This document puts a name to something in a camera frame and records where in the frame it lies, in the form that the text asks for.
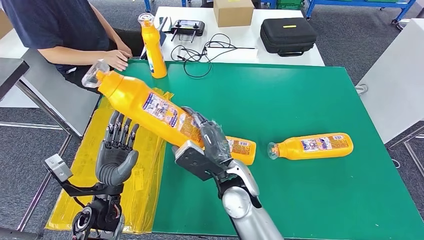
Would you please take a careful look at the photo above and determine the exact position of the person's left hand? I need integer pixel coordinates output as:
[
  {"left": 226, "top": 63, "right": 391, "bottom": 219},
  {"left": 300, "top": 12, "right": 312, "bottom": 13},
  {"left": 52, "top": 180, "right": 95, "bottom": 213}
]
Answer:
[{"left": 115, "top": 39, "right": 133, "bottom": 58}]

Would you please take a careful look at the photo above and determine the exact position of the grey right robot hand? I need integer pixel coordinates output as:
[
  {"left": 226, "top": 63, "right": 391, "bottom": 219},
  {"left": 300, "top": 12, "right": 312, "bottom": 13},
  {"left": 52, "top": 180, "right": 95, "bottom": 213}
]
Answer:
[{"left": 181, "top": 106, "right": 233, "bottom": 165}]

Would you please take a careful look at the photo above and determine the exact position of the person's right hand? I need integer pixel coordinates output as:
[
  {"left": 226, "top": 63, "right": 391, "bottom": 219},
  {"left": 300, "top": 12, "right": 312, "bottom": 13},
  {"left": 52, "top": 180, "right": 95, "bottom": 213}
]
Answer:
[{"left": 104, "top": 49, "right": 129, "bottom": 72}]

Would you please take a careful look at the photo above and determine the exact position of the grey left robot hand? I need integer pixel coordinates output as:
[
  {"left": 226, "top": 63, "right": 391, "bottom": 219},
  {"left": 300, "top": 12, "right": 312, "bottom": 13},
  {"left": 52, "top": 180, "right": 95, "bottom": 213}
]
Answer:
[{"left": 95, "top": 110, "right": 140, "bottom": 187}]

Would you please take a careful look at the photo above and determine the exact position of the orange detergent bottle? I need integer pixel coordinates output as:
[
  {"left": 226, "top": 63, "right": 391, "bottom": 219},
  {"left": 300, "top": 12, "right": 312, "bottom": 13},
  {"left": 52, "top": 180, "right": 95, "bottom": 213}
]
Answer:
[
  {"left": 225, "top": 135, "right": 257, "bottom": 166},
  {"left": 137, "top": 13, "right": 168, "bottom": 80},
  {"left": 267, "top": 132, "right": 354, "bottom": 162},
  {"left": 81, "top": 59, "right": 208, "bottom": 150}
]

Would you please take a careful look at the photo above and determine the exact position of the blue tablet folio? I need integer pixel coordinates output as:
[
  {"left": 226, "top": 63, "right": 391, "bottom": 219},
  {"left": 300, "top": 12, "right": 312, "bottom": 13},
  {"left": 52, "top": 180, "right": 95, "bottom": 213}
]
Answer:
[{"left": 140, "top": 16, "right": 170, "bottom": 61}]

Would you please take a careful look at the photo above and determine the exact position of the yellow taped plastic sheet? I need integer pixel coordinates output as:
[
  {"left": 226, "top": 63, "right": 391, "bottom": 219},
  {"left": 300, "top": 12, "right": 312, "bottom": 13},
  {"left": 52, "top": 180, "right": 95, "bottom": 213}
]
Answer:
[{"left": 44, "top": 87, "right": 175, "bottom": 234}]

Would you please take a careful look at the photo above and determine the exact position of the black remote controller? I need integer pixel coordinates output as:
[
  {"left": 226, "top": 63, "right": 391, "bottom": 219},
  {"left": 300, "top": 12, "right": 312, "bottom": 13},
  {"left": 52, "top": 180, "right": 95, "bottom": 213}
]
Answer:
[{"left": 170, "top": 19, "right": 206, "bottom": 44}]

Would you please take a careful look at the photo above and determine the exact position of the white table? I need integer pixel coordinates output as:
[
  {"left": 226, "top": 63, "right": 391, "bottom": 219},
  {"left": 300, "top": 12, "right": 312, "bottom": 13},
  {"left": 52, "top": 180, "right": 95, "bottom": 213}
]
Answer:
[
  {"left": 0, "top": 9, "right": 101, "bottom": 137},
  {"left": 140, "top": 6, "right": 326, "bottom": 67},
  {"left": 356, "top": 18, "right": 424, "bottom": 181}
]

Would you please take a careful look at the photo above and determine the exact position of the person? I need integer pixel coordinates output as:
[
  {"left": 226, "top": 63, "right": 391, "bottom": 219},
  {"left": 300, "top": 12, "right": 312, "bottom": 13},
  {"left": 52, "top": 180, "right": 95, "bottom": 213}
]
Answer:
[{"left": 1, "top": 0, "right": 147, "bottom": 95}]

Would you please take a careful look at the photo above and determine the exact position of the green table mat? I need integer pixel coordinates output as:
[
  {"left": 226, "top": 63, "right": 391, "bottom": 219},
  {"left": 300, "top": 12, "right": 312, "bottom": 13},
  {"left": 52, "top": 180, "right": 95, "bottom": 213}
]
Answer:
[{"left": 99, "top": 58, "right": 424, "bottom": 240}]

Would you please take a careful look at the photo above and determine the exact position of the dark grey table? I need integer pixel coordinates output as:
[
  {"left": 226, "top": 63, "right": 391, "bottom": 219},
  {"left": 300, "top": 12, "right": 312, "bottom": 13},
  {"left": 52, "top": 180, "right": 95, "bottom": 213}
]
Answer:
[{"left": 0, "top": 57, "right": 73, "bottom": 233}]

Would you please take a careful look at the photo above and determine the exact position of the small brown cardboard box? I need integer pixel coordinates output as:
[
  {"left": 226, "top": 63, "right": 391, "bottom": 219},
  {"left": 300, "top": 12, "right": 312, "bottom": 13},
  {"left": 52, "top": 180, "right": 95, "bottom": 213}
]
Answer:
[{"left": 0, "top": 9, "right": 14, "bottom": 40}]

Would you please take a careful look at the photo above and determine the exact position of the black carrying case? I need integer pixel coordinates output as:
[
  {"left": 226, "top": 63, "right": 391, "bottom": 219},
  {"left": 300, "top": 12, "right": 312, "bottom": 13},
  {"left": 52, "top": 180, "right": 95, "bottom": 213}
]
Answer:
[{"left": 259, "top": 17, "right": 318, "bottom": 58}]

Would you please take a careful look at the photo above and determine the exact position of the green plastic crate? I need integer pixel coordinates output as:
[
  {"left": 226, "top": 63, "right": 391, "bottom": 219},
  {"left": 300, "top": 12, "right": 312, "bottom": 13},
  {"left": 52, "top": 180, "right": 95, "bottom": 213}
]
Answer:
[{"left": 276, "top": 0, "right": 305, "bottom": 10}]

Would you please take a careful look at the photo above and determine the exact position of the blue shelving rack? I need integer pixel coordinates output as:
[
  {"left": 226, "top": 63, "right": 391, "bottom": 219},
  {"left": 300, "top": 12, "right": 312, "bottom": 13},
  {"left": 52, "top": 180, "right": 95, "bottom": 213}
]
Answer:
[{"left": 304, "top": 0, "right": 417, "bottom": 26}]

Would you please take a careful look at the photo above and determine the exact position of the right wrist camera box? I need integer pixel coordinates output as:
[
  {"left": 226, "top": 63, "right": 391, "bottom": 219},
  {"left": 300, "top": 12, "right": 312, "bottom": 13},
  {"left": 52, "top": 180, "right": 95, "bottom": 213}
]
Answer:
[{"left": 172, "top": 140, "right": 226, "bottom": 182}]

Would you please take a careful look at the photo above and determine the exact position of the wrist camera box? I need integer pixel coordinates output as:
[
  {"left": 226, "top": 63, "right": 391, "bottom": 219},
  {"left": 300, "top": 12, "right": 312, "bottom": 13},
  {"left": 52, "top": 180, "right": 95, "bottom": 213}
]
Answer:
[
  {"left": 172, "top": 140, "right": 226, "bottom": 182},
  {"left": 43, "top": 153, "right": 74, "bottom": 183}
]

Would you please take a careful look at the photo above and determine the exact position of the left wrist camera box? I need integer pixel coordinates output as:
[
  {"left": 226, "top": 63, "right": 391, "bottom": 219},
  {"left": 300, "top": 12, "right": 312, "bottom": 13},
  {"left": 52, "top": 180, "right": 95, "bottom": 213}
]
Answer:
[{"left": 43, "top": 153, "right": 74, "bottom": 183}]

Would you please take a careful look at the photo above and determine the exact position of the black tangled cable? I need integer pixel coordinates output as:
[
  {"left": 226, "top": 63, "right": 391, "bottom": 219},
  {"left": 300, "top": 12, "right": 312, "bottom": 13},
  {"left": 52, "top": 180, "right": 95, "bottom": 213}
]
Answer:
[{"left": 170, "top": 33, "right": 258, "bottom": 79}]

